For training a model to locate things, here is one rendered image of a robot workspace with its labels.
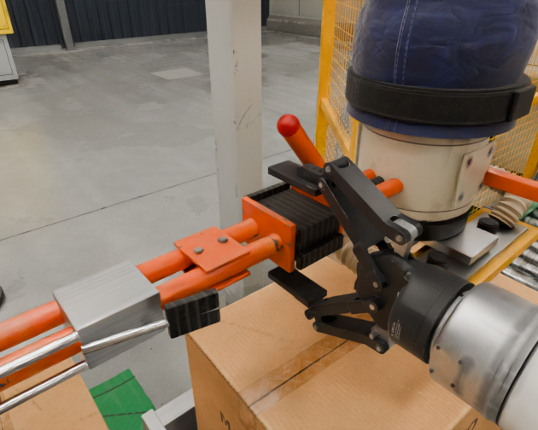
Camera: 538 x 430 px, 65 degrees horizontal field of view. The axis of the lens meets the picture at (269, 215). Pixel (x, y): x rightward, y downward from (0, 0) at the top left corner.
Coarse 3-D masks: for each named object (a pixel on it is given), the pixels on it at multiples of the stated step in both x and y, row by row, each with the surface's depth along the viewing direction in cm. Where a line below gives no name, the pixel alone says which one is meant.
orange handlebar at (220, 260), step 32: (384, 192) 53; (512, 192) 56; (256, 224) 46; (160, 256) 40; (192, 256) 40; (224, 256) 40; (256, 256) 42; (160, 288) 36; (192, 288) 37; (32, 320) 33; (64, 352) 31; (0, 384) 29
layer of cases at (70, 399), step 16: (64, 368) 116; (16, 384) 112; (32, 384) 112; (64, 384) 112; (80, 384) 112; (32, 400) 108; (48, 400) 108; (64, 400) 108; (80, 400) 108; (0, 416) 104; (16, 416) 104; (32, 416) 104; (48, 416) 104; (64, 416) 104; (80, 416) 104; (96, 416) 104
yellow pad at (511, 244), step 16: (480, 224) 63; (496, 224) 63; (528, 224) 68; (512, 240) 64; (528, 240) 65; (416, 256) 61; (432, 256) 56; (448, 256) 60; (496, 256) 61; (512, 256) 61; (464, 272) 57; (480, 272) 58; (496, 272) 59
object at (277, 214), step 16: (256, 192) 49; (272, 192) 50; (288, 192) 51; (304, 192) 50; (256, 208) 45; (272, 208) 47; (288, 208) 47; (304, 208) 47; (320, 208) 47; (272, 224) 44; (288, 224) 42; (304, 224) 43; (320, 224) 43; (336, 224) 45; (256, 240) 47; (288, 240) 43; (304, 240) 42; (320, 240) 46; (336, 240) 46; (272, 256) 46; (288, 256) 44; (304, 256) 44; (320, 256) 46
